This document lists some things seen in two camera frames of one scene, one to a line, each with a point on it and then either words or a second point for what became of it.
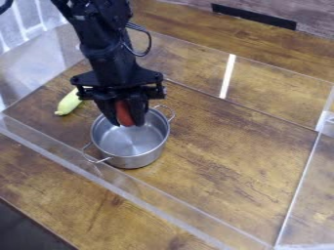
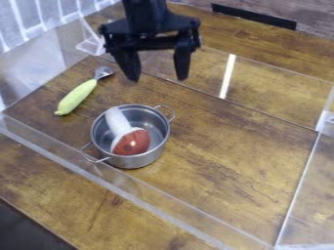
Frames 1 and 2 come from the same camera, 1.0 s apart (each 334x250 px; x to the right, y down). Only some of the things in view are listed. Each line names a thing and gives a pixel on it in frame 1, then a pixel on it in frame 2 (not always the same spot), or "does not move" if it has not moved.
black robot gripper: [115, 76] to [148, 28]
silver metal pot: [135, 146] does not move
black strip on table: [240, 14] does not move
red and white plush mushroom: [124, 113] to [132, 141]
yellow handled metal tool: [68, 104] does not move
